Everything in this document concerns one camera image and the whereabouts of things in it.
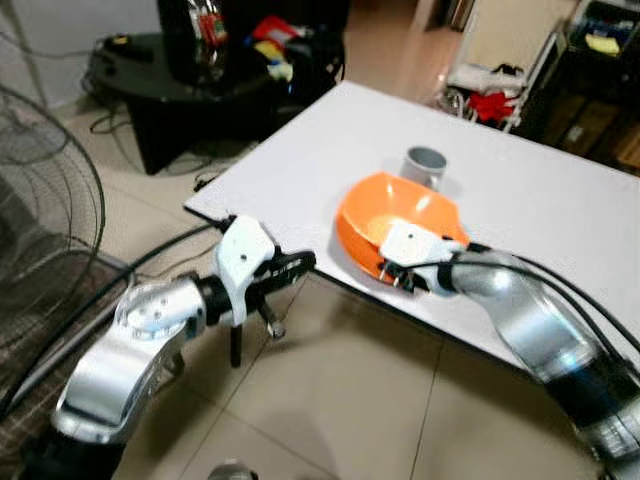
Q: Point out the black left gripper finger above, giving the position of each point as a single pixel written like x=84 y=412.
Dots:
x=272 y=320
x=236 y=345

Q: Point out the orange plastic plate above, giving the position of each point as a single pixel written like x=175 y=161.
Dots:
x=390 y=205

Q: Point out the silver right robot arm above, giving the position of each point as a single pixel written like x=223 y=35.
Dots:
x=530 y=320

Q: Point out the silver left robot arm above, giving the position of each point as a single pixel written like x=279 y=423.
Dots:
x=110 y=370

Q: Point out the grey metal mug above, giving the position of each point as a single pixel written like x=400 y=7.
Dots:
x=425 y=175

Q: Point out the robot leg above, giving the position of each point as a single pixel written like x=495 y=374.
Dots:
x=230 y=471

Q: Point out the red cloth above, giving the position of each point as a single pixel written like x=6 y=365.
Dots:
x=490 y=106

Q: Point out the yellow toy item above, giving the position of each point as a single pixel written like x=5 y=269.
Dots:
x=279 y=68

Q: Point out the red toy item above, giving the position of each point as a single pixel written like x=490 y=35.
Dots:
x=275 y=30

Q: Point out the clear bottle red label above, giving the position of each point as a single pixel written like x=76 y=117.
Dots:
x=210 y=30

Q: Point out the black storage shelf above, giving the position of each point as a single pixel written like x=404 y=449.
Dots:
x=600 y=100

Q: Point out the black shelf cabinet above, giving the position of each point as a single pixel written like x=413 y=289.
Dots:
x=175 y=30

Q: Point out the yellow black tool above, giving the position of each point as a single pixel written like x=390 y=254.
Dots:
x=117 y=42

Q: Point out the yellow paper note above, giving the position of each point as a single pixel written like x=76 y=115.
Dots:
x=603 y=43

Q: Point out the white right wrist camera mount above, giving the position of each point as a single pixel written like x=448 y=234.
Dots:
x=410 y=243

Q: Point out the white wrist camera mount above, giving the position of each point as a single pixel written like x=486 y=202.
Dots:
x=245 y=260
x=410 y=243

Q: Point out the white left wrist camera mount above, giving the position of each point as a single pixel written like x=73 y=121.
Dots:
x=245 y=260

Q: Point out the black pedestal fan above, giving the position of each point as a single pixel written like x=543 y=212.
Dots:
x=50 y=200

